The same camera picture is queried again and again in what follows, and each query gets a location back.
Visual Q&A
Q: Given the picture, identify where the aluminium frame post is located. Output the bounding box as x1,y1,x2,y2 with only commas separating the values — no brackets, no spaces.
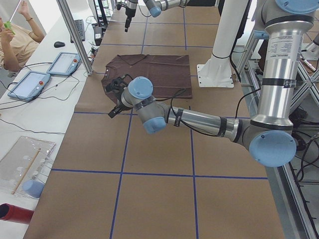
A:
56,0,93,76

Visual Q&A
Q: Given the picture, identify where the person in beige shirt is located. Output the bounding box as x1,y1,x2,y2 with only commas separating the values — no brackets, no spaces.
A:
0,0,45,72

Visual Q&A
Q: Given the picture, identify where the far blue teach pendant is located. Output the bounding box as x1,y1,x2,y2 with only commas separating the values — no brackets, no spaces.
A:
47,52,81,76

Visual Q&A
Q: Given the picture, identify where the black computer mouse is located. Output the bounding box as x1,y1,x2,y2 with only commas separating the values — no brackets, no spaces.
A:
54,41,65,48

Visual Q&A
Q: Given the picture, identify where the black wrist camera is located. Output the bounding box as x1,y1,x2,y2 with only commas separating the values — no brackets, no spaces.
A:
117,1,125,10
104,75,128,93

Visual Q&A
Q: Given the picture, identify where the small black box white label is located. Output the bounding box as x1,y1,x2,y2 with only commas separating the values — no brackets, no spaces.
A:
93,26,103,46

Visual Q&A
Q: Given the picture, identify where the light blue cup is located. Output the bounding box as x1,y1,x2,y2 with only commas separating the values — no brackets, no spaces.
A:
22,180,44,198

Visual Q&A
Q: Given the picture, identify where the dark brown t-shirt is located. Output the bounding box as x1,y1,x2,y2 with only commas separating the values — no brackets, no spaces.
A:
101,54,192,99

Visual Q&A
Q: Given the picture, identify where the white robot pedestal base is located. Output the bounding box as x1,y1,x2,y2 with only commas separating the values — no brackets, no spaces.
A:
197,0,249,88

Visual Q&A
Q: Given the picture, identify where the clear plastic bag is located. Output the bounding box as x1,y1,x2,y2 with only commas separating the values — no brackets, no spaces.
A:
0,136,56,198

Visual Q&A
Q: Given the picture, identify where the red cylinder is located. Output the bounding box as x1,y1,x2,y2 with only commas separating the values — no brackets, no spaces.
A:
0,203,34,224

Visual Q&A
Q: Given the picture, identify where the black keyboard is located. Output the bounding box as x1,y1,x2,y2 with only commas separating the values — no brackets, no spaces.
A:
74,19,85,41

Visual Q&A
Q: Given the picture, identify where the blue teach pendant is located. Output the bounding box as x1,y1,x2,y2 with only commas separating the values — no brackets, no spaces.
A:
7,71,51,102
47,52,81,76

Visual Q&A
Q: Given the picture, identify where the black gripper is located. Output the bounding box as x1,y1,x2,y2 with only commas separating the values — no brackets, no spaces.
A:
108,99,127,118
125,8,135,32

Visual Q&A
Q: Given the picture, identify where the wooden stick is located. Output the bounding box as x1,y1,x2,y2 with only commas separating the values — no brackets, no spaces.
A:
11,148,41,195

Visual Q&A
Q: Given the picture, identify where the near blue teach pendant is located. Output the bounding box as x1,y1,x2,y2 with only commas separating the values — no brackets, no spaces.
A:
7,71,51,102

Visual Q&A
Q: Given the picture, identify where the aluminium support frame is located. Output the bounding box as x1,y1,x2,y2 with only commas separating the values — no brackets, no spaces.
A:
238,29,319,239

